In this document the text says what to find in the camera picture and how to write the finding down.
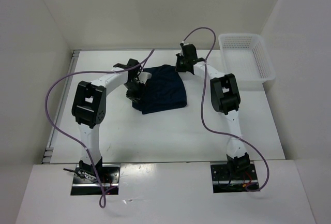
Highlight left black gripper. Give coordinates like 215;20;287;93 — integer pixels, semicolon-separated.
123;79;146;106

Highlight navy blue shorts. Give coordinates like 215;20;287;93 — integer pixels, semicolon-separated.
132;65;187;115

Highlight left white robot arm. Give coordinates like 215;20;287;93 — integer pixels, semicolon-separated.
71;59;152;183

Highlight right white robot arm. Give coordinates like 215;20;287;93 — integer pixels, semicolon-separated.
175;42;250;179

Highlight white plastic basket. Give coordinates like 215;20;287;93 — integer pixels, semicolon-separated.
218;33;276;87

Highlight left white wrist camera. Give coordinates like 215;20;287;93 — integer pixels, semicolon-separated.
138;71;152;84

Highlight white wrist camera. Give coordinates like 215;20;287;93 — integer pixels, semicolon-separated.
138;71;152;84
179;41;190;47

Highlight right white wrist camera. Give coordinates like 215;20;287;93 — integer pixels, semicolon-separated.
179;41;190;47

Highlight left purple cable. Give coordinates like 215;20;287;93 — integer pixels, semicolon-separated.
46;48;156;209

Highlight purple cable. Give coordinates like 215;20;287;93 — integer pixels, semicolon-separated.
182;27;271;192
46;48;156;209

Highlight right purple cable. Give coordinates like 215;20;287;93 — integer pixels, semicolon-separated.
182;27;271;192

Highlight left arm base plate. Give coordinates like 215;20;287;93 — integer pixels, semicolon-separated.
70;164;120;196

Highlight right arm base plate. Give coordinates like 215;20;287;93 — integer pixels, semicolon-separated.
210;162;259;193

